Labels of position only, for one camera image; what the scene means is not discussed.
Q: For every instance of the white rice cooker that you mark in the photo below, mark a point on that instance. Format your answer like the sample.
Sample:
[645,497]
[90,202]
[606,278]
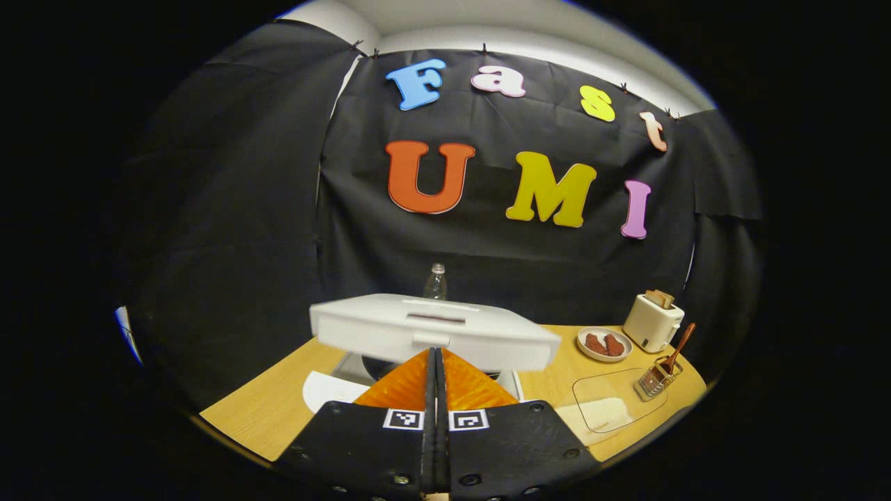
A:
[487,337]

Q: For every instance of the clear plastic container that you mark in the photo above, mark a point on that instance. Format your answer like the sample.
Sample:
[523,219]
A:
[612,386]

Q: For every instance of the brown wooden spoon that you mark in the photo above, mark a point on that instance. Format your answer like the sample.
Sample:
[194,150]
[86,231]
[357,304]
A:
[681,344]

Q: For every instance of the toast slice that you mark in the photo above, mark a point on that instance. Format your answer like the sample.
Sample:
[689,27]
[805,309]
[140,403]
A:
[654,298]
[667,300]

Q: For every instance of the black backdrop cloth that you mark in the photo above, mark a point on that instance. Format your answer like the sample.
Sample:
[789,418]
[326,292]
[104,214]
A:
[264,209]

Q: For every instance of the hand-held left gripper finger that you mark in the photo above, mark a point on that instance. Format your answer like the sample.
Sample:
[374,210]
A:
[443,431]
[429,431]

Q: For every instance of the brown meat piece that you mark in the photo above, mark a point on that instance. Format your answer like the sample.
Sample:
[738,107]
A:
[614,345]
[595,344]

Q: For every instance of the clear plastic bottle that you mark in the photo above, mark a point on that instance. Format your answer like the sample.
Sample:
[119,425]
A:
[436,285]

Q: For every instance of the white round plate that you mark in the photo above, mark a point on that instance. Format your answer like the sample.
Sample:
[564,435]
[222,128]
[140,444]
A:
[604,358]

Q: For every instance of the white toaster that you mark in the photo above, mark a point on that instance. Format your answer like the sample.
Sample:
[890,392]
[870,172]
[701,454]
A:
[651,327]

